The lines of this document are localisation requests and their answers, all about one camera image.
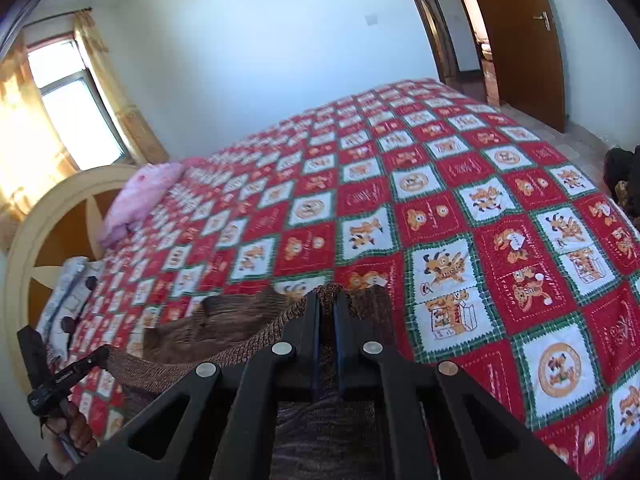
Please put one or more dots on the brown wooden door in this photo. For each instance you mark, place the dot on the brown wooden door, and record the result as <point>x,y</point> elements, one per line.
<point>520,60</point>

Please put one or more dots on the brown knitted sweater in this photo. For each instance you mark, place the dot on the brown knitted sweater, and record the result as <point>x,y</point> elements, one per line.
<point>240,320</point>

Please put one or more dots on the curtain rod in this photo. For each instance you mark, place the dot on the curtain rod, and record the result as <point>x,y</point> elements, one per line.
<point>60,16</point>

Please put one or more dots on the pink pillow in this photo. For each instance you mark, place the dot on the pink pillow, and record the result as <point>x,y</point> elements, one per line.
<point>140,195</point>

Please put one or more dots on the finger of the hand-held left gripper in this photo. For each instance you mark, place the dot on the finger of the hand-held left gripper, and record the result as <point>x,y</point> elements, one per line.
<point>82,365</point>

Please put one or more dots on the white pillow with dark dots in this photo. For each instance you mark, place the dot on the white pillow with dark dots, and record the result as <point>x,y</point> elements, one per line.
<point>89,292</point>

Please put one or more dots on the person's left hand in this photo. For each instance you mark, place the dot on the person's left hand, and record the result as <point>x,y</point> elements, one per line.
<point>75,432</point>

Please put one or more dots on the cream and wood headboard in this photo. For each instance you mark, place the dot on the cream and wood headboard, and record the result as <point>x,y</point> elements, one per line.
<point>30,240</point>

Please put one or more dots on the window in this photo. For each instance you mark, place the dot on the window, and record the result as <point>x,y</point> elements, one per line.
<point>75,110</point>

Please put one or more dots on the red checked printed bedspread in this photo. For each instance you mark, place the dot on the red checked printed bedspread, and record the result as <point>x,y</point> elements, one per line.
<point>450,185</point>

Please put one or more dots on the white wall switch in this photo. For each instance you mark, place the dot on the white wall switch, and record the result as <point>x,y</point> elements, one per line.
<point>371,19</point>

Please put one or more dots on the wide yellow curtain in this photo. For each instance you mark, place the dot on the wide yellow curtain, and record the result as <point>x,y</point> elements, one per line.
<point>30,150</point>

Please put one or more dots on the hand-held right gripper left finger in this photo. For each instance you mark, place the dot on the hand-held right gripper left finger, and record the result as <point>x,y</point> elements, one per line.
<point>316,365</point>

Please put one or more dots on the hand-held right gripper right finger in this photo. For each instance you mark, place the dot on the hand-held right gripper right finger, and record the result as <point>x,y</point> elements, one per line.
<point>342,347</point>

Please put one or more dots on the narrow yellow curtain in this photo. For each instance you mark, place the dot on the narrow yellow curtain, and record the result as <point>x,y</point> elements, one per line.
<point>120,105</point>

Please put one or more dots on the black bag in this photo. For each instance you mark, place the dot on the black bag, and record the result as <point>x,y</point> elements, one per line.
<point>620,170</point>

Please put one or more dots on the brown door frame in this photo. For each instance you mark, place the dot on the brown door frame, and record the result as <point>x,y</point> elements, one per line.
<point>432,20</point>

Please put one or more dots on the blue grey patterned pillow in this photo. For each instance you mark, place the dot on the blue grey patterned pillow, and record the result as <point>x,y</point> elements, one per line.
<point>59,295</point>

